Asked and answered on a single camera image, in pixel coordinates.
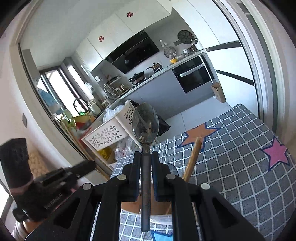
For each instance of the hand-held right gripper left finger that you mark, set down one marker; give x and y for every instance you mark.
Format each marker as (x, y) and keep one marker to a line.
(137, 180)

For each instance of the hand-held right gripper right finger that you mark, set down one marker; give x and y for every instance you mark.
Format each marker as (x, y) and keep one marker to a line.
(155, 180)

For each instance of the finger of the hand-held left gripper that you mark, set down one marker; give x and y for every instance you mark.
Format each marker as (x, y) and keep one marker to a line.
(83, 168)

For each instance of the beige plastic utensil holder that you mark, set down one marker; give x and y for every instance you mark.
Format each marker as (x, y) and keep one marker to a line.
(159, 206)

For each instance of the yellow bag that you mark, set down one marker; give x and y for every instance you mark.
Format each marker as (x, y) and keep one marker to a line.
(106, 155)

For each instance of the cream bumpy cushion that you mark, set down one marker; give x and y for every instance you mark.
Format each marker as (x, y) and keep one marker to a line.
(38, 162)

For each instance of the white flower-cutout storage cart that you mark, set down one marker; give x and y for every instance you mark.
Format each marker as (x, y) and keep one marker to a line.
(104, 136)

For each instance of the green and yellow basin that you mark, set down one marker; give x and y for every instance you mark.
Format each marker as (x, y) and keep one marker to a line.
(83, 121)

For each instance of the black plastic bag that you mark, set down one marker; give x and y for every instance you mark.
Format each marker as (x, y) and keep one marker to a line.
(163, 127)

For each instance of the clear plastic bag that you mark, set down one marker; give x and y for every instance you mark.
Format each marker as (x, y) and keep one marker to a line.
(113, 113)

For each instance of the curved kitchen faucet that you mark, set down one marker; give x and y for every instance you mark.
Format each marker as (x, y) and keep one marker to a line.
(79, 100)

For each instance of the grey checked star tablecloth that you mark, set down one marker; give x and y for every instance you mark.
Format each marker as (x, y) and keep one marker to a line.
(231, 162)

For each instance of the light blue hanging cloth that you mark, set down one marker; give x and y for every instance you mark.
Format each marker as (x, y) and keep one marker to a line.
(46, 97)

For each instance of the grey kitchen counter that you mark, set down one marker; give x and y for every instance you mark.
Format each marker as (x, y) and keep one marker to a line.
(159, 92)

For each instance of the black wok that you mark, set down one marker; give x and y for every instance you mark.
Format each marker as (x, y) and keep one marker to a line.
(137, 77)

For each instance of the cardboard box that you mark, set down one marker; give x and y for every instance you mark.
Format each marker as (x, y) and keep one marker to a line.
(218, 92)

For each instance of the black built-in oven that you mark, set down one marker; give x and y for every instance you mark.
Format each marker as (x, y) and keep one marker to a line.
(194, 74)

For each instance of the dark cooking pot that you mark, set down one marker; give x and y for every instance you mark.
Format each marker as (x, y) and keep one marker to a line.
(156, 67)

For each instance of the yellow bowl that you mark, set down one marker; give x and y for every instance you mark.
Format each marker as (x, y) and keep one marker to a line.
(173, 60)

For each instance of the black range hood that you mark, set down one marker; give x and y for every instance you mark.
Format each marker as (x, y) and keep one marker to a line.
(134, 53)

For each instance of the red cabinet decal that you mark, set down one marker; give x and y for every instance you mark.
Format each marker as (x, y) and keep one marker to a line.
(100, 38)
(130, 14)

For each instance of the white upper kitchen cabinets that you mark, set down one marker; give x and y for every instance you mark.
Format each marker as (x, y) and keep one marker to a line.
(120, 30)

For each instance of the white refrigerator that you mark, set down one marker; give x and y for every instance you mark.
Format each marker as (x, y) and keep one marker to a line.
(219, 23)

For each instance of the grey wall switch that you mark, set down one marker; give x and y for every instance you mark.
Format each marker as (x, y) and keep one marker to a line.
(25, 120)

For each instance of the round grey wall rack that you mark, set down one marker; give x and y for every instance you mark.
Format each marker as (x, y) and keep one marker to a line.
(169, 51)

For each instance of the round dark wall pan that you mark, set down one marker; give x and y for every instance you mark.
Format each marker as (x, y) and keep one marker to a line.
(185, 37)

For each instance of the white sliding door frame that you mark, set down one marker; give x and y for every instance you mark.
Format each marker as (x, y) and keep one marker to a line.
(261, 58)

